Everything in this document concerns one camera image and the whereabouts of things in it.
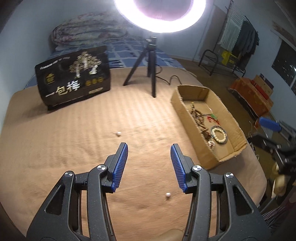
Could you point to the black bangle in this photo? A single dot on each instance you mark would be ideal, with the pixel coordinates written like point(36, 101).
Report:
point(211, 136)

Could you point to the black printed snack bag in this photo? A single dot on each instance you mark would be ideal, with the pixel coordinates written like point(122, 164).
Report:
point(74, 81)

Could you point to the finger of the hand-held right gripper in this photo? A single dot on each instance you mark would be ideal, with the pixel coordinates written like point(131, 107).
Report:
point(263, 142)
point(269, 124)

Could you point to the blurry beige object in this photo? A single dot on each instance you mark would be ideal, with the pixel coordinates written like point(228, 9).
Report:
point(172, 235)

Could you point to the white knitted hanging cloth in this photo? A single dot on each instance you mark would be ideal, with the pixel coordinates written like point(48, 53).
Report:
point(230, 30)

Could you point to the black tripod stand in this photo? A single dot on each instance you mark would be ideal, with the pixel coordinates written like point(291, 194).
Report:
point(151, 60)

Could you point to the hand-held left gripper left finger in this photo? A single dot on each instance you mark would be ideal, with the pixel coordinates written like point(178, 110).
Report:
point(120, 166)

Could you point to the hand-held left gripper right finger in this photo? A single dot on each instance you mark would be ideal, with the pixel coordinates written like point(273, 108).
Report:
point(178, 169)

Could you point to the folded floral quilt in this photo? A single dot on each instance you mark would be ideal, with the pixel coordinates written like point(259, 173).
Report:
point(87, 30)

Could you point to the black metal clothes rack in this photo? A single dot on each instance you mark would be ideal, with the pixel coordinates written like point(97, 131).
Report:
point(208, 60)

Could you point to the orange cloth-covered chest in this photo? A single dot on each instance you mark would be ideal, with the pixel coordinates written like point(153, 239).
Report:
point(249, 97)

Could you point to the dark window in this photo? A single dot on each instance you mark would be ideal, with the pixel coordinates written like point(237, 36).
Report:
point(285, 62)

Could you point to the blue patterned bed sheet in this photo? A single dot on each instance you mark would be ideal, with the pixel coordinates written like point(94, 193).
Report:
point(122, 54)

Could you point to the dark hanging clothes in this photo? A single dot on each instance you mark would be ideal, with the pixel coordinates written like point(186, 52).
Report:
point(247, 39)

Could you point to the person's right hand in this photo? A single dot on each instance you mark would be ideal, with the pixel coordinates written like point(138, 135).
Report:
point(278, 183)

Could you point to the small cardboard boxes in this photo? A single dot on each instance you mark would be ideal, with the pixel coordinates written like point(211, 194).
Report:
point(263, 84)

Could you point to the small white bead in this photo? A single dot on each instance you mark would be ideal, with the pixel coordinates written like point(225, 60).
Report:
point(167, 195)
point(118, 133)

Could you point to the cardboard box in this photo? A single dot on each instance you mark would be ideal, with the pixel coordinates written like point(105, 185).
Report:
point(185, 115)

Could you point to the wooden wall ledge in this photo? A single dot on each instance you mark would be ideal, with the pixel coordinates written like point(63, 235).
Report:
point(283, 31)

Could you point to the yellow box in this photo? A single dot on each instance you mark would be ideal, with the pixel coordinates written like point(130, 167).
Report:
point(229, 58)

